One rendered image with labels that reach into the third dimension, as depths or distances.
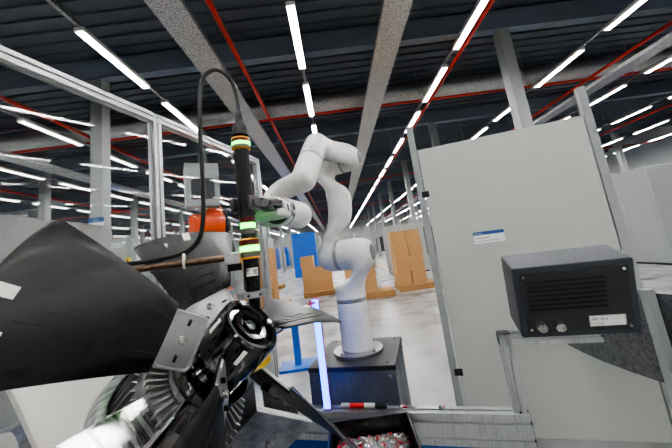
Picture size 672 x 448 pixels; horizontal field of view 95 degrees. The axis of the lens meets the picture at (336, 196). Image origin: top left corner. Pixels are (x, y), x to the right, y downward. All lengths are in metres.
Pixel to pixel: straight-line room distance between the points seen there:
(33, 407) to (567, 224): 2.54
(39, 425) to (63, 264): 0.28
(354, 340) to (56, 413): 0.83
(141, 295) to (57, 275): 0.11
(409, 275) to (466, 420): 7.78
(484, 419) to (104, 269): 0.95
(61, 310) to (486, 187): 2.32
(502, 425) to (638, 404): 1.82
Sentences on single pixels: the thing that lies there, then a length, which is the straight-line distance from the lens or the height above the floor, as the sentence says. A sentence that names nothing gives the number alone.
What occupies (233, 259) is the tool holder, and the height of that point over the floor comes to 1.34.
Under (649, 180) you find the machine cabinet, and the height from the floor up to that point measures 1.91.
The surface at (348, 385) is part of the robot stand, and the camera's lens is 1.21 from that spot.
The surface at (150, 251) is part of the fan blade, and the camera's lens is 0.85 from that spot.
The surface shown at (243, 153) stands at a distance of 0.76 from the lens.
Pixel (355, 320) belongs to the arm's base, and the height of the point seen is 1.07.
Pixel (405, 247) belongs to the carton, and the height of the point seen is 1.12.
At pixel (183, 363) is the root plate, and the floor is 1.19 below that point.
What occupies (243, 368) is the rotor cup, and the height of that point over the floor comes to 1.16.
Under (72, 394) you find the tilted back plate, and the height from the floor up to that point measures 1.15.
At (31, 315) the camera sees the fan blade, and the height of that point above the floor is 1.31.
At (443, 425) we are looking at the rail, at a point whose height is 0.83.
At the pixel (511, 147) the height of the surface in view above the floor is 1.88.
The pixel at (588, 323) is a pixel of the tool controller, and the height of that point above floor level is 1.08.
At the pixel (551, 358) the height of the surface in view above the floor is 0.47.
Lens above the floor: 1.34
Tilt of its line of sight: 10 degrees up
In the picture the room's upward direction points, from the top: 8 degrees counter-clockwise
